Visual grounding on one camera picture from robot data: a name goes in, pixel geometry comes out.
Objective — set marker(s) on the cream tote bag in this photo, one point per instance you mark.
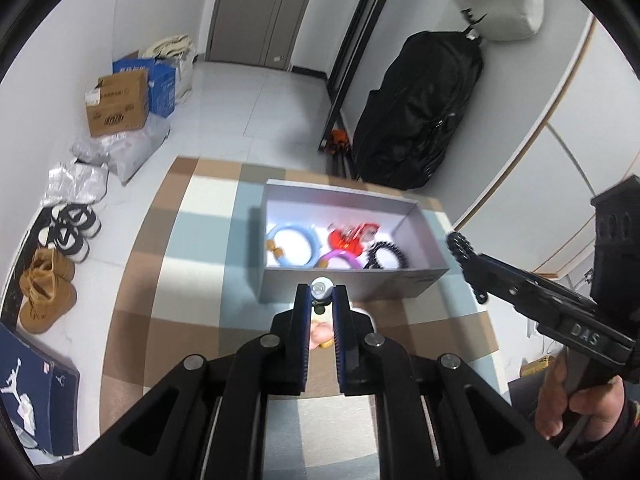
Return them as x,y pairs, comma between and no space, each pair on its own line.
170,46

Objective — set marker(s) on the grey plastic parcel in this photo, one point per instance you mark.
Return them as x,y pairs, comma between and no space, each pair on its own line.
132,152

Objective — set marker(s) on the grey door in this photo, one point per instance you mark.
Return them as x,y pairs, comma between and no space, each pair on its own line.
250,15

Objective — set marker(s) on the brown cardboard box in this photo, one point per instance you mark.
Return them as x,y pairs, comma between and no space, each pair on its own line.
117,110

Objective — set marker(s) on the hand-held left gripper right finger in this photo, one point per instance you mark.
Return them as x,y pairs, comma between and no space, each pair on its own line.
341,330

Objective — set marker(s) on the silver plastic parcel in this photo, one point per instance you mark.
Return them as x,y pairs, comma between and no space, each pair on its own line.
75,182

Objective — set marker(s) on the small yellow packet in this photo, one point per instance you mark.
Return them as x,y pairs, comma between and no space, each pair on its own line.
536,366

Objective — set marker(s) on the person's right hand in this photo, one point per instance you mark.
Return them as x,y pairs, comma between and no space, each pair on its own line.
552,400

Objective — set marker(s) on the black white sneaker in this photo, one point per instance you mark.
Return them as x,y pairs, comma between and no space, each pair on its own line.
65,242
77,220

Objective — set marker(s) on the pink hair clip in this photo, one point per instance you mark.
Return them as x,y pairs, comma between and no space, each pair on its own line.
321,336

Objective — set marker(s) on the tan suede boot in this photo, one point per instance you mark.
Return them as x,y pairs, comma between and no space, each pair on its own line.
47,305
52,265

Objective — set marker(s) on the red round badge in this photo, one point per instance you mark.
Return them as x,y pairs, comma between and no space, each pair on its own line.
345,242

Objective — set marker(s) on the white plastic bag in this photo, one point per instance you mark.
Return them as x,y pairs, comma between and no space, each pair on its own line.
185,80

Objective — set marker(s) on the navy shoe box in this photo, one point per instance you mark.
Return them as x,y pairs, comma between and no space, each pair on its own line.
40,385

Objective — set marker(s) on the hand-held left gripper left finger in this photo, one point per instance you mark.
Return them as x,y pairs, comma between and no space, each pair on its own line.
303,330

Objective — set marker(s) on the grey cardboard box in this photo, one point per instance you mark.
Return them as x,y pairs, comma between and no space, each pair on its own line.
390,282

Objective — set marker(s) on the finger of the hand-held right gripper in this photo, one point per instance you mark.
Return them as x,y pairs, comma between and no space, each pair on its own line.
505,297
525,280

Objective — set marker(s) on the cream duffel bag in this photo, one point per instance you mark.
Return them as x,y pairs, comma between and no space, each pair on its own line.
495,0

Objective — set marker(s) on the blue cardboard box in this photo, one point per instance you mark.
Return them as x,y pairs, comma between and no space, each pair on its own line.
162,92

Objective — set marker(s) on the red hair clip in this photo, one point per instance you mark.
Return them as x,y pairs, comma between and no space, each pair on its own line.
369,230

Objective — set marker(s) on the orange tool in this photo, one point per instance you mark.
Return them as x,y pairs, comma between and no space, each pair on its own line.
337,141

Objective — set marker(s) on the white wardrobe door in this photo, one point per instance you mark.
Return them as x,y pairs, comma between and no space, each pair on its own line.
545,160

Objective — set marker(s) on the black backpack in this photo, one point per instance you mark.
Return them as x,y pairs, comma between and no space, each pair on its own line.
415,115

